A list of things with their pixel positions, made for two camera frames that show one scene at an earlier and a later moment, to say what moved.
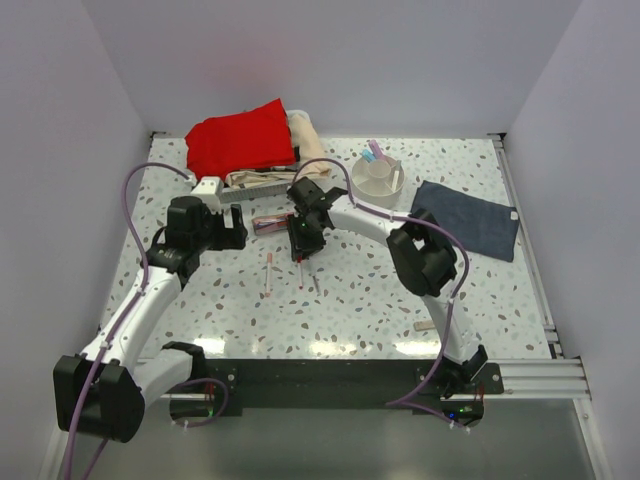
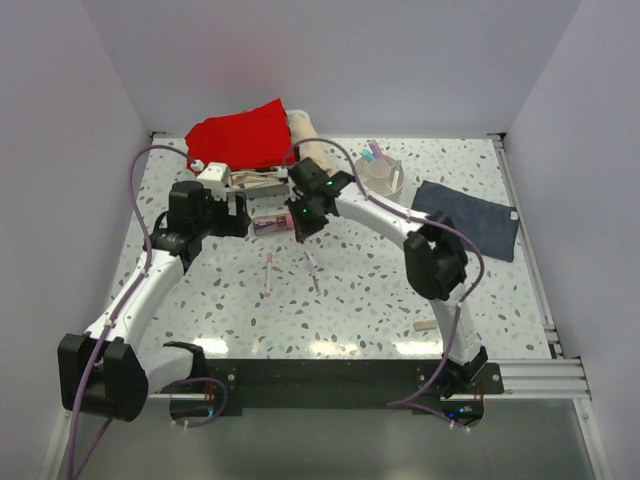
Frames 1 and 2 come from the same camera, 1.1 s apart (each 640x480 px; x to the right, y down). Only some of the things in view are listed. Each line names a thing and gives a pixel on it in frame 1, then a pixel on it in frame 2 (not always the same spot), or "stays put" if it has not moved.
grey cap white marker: x=396 y=175 stays put
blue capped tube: x=368 y=155 stays put
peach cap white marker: x=268 y=274 stays put
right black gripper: x=301 y=245 -> x=304 y=228
